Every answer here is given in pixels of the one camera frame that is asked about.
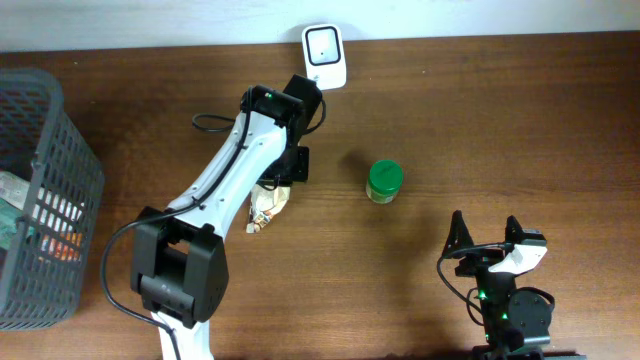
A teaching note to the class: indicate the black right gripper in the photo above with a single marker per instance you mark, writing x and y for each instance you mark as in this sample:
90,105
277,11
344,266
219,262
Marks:
480,262

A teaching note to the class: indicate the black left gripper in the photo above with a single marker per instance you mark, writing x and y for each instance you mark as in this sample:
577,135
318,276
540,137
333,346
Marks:
301,172

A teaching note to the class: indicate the beige brown snack bag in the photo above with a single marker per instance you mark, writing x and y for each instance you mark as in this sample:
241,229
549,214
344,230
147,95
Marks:
265,205

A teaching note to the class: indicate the green lid jar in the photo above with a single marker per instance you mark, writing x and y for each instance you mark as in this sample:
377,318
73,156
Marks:
384,181

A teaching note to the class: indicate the orange small carton box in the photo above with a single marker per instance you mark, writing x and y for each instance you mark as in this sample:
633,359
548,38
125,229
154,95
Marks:
67,248

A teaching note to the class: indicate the white tube gold cap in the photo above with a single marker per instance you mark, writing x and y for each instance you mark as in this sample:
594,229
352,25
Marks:
14,190

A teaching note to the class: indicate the teal snack packet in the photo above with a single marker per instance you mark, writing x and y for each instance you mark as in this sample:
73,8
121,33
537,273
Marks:
8,216

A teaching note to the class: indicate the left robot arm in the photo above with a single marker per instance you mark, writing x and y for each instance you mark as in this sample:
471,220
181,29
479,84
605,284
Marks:
179,264

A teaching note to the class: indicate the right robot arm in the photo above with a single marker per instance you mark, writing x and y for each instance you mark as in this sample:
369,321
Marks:
515,320

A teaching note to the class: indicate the white barcode scanner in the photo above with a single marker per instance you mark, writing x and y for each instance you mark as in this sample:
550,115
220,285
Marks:
324,56

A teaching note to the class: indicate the grey plastic mesh basket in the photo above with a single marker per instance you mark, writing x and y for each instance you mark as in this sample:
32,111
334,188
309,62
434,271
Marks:
40,144

